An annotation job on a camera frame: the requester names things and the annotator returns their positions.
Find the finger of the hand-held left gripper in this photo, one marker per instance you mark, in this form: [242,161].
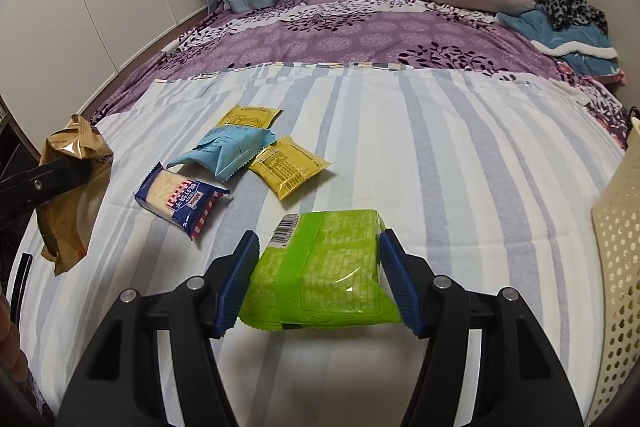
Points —
[50,179]

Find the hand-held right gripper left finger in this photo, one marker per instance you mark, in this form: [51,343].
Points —
[235,287]

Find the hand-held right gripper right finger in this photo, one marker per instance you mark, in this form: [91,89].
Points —
[402,287]

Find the gold foil snack packet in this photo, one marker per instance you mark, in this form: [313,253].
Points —
[65,217]

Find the large green snack packet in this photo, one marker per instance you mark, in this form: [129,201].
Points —
[320,267]

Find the blue striped cracker packet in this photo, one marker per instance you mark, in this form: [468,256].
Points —
[180,199]

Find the small yellow snack packet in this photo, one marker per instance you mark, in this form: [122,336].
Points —
[250,114]
[287,167]

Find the light blue snack packet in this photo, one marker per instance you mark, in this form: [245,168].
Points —
[225,152]

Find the cream perforated plastic basket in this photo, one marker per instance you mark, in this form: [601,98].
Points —
[620,282]

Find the person's left hand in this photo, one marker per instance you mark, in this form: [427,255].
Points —
[12,337]

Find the striped bed sheet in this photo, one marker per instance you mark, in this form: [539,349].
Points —
[450,157]

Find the purple floral bed cover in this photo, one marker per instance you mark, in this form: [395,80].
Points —
[350,32]

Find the teal fleece blanket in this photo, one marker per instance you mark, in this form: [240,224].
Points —
[550,37]

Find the leopard print cloth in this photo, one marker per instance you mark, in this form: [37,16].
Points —
[570,9]

